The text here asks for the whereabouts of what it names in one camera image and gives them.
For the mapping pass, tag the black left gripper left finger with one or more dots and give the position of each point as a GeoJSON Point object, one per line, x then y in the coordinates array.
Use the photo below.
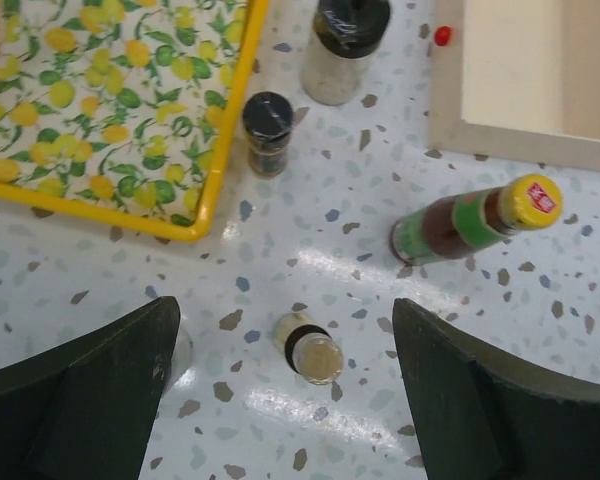
{"type": "Point", "coordinates": [86, 409]}

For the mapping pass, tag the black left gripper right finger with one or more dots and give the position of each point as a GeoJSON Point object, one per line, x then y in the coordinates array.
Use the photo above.
{"type": "Point", "coordinates": [482, 413]}

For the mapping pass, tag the sauce bottle green label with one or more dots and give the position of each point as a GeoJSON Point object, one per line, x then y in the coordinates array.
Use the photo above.
{"type": "Point", "coordinates": [455, 227]}

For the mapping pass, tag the small dark spice jar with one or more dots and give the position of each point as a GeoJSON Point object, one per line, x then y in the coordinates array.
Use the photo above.
{"type": "Point", "coordinates": [268, 121]}

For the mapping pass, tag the small yellow oil bottle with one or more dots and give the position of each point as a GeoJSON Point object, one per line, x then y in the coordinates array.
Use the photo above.
{"type": "Point", "coordinates": [308, 349]}

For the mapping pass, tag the yellow plastic tray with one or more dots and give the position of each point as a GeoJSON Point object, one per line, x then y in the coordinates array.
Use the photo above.
{"type": "Point", "coordinates": [220, 165]}

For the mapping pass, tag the lemon print cloth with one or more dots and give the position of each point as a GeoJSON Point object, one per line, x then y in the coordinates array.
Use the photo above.
{"type": "Point", "coordinates": [110, 105]}

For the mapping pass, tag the beige wooden divided box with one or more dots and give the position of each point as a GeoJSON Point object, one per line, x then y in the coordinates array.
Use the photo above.
{"type": "Point", "coordinates": [519, 80]}

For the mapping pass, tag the small red cap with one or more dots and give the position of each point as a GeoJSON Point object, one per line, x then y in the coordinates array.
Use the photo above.
{"type": "Point", "coordinates": [443, 35]}

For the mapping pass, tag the glass shaker jar white powder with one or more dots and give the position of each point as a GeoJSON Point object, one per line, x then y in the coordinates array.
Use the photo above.
{"type": "Point", "coordinates": [344, 38]}

